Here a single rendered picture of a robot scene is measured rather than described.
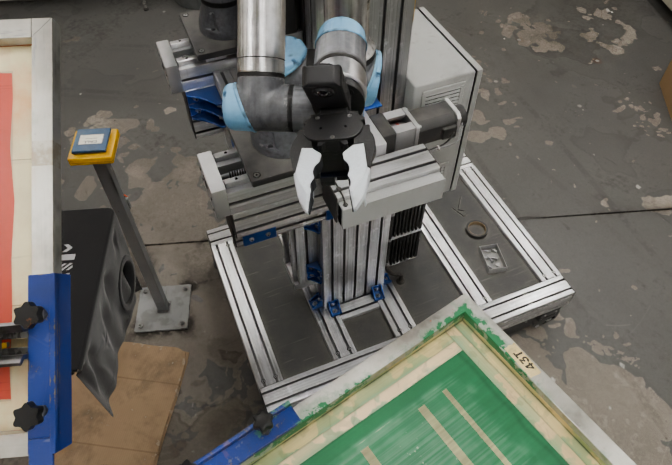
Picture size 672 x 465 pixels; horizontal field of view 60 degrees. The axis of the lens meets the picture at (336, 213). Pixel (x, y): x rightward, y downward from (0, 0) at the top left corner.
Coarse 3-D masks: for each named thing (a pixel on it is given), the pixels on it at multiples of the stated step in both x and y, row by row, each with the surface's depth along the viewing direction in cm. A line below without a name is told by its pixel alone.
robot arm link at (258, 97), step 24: (240, 0) 88; (264, 0) 87; (240, 24) 89; (264, 24) 87; (240, 48) 89; (264, 48) 88; (240, 72) 89; (264, 72) 88; (240, 96) 89; (264, 96) 89; (288, 96) 89; (240, 120) 90; (264, 120) 90; (288, 120) 90
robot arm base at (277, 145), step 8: (256, 136) 127; (264, 136) 125; (272, 136) 125; (280, 136) 124; (288, 136) 124; (256, 144) 128; (264, 144) 127; (272, 144) 127; (280, 144) 125; (288, 144) 125; (264, 152) 127; (272, 152) 126; (280, 152) 126; (288, 152) 126
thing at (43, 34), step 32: (0, 32) 108; (32, 32) 109; (32, 64) 108; (32, 96) 107; (32, 128) 106; (32, 160) 105; (32, 192) 104; (32, 224) 103; (32, 256) 103; (0, 448) 98
